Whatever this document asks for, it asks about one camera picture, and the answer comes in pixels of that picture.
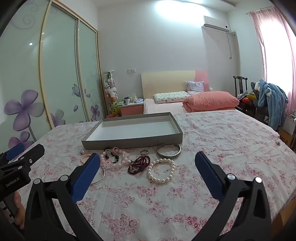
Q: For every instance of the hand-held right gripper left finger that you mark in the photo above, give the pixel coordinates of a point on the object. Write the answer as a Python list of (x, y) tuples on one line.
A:
[(85, 178)]

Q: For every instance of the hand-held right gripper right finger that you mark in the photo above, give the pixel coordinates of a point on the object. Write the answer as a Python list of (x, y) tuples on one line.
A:
[(208, 171)]

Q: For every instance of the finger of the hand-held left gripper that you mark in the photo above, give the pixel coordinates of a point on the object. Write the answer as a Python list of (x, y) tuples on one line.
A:
[(15, 151), (31, 157)]

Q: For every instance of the thin silver hoop bangle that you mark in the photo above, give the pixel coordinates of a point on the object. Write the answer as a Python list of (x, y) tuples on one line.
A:
[(105, 173)]

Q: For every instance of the grey shallow cardboard tray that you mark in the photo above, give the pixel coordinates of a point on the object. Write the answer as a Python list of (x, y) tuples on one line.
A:
[(129, 129)]

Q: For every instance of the person's left hand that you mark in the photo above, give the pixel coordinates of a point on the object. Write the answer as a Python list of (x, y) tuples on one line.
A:
[(19, 208)]

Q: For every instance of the coral folded duvet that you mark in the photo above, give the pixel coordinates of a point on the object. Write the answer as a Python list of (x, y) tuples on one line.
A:
[(210, 100)]

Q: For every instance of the pink nightstand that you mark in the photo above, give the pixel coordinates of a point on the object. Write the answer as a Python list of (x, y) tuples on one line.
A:
[(131, 110)]

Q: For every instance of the white printed pillow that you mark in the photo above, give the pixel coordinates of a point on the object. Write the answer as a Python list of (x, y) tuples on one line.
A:
[(171, 97)]

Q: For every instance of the colourful toy pile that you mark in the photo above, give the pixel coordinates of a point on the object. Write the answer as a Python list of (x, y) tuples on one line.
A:
[(248, 98)]

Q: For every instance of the lilac patterned pillow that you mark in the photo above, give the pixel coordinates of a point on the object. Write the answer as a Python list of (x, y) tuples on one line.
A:
[(195, 87)]

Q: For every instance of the white mug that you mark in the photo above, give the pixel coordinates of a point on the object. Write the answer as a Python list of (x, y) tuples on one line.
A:
[(126, 100)]

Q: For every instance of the clear tube of plush toys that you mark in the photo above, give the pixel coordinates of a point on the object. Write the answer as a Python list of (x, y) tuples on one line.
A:
[(111, 90)]

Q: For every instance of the sliding wardrobe with flower print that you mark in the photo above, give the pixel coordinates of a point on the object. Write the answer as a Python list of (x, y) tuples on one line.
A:
[(60, 69)]

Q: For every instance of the dark wooden chair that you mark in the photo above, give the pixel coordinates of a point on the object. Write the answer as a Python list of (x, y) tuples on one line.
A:
[(240, 83)]

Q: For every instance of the bed with beige headboard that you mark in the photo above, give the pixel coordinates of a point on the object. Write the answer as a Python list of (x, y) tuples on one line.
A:
[(166, 83)]

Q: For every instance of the blue fleece garment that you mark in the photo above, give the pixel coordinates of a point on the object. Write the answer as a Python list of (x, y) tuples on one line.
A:
[(275, 99)]

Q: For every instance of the air conditioner pipe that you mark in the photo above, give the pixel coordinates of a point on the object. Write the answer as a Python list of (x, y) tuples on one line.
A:
[(231, 46)]

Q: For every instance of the pink curtain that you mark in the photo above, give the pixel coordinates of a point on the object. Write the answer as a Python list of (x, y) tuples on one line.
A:
[(268, 46)]

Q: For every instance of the white air conditioner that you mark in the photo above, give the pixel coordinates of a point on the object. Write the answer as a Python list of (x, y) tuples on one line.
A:
[(215, 24)]

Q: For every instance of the white wall switch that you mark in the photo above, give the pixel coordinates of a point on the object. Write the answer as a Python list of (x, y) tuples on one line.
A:
[(130, 71)]

